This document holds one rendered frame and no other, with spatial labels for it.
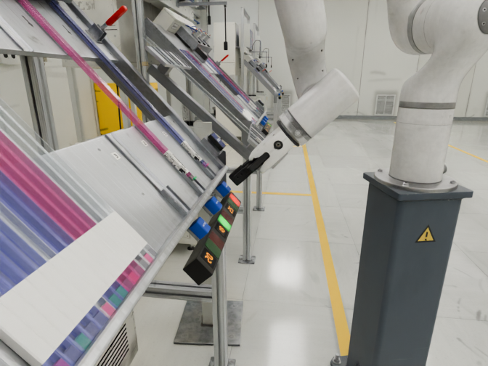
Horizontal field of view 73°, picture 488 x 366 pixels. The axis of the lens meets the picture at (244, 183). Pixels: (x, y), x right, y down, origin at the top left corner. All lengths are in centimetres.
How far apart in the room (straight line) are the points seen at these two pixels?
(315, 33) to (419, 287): 67
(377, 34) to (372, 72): 79
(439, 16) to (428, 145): 27
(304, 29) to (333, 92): 13
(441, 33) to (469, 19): 5
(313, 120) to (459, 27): 32
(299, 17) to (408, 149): 40
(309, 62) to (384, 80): 774
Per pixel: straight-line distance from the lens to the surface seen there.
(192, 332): 141
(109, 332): 35
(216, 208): 68
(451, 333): 162
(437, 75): 84
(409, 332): 107
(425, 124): 86
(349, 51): 835
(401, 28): 91
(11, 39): 67
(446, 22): 82
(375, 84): 846
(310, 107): 70
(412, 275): 96
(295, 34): 69
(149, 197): 55
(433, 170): 89
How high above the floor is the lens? 95
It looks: 18 degrees down
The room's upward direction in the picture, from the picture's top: straight up
